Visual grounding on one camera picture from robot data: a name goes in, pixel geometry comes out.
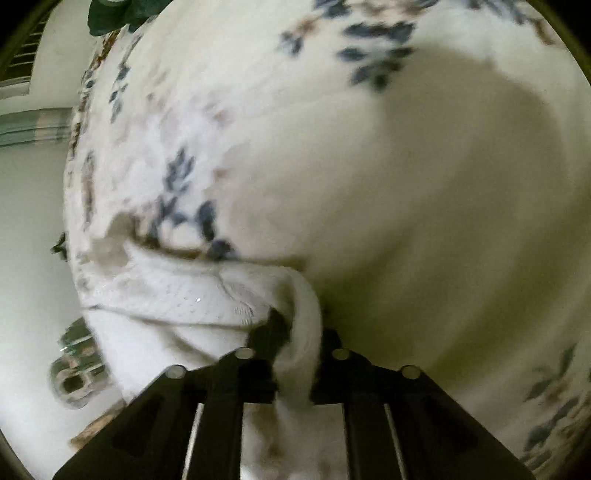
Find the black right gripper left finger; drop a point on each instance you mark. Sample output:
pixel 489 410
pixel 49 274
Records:
pixel 187 424

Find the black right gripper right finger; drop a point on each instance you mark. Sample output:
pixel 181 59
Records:
pixel 399 424

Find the white floral fleece blanket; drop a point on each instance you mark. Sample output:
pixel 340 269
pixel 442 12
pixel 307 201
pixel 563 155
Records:
pixel 413 174

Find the dark green garment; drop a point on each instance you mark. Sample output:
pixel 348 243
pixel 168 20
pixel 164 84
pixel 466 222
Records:
pixel 108 16

